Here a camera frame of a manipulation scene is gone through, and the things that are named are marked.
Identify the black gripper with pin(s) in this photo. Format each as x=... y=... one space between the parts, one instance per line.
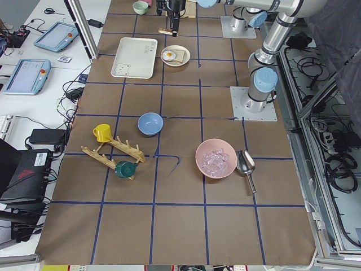
x=177 y=6

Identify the white bread slice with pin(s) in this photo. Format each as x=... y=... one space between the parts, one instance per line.
x=165 y=31

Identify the bread slice on plate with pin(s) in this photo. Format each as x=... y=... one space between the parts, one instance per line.
x=180 y=56

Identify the white round plate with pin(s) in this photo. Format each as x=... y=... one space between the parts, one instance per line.
x=177 y=47

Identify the pink cloth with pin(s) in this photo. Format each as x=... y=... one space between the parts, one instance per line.
x=149 y=2

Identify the fried egg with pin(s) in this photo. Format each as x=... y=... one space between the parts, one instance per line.
x=168 y=55

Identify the green bowl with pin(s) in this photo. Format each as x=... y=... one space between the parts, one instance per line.
x=140 y=7

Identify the white bear tray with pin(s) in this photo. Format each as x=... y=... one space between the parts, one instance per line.
x=135 y=58

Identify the black power adapter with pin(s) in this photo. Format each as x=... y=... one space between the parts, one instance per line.
x=95 y=23

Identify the blue bowl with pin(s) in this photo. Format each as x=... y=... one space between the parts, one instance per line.
x=150 y=123

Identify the far teach pendant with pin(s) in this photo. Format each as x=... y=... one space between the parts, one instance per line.
x=57 y=37

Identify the teach pendant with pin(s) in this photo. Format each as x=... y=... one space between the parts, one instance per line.
x=57 y=37
x=28 y=77

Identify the yellow cup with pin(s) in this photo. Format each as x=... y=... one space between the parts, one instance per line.
x=103 y=133

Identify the pink bowl with ice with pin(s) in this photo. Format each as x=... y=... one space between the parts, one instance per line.
x=216 y=158

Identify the dark green cup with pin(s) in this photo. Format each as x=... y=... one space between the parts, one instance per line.
x=125 y=169

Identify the metal scoop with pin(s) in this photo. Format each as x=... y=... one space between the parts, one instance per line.
x=246 y=166

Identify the near teach pendant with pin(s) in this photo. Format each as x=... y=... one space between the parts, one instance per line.
x=28 y=77

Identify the black computer box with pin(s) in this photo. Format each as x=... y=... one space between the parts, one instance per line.
x=23 y=174

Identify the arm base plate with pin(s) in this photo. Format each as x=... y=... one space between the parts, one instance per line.
x=235 y=28
x=244 y=108

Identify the aluminium frame post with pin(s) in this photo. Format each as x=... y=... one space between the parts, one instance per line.
x=78 y=17

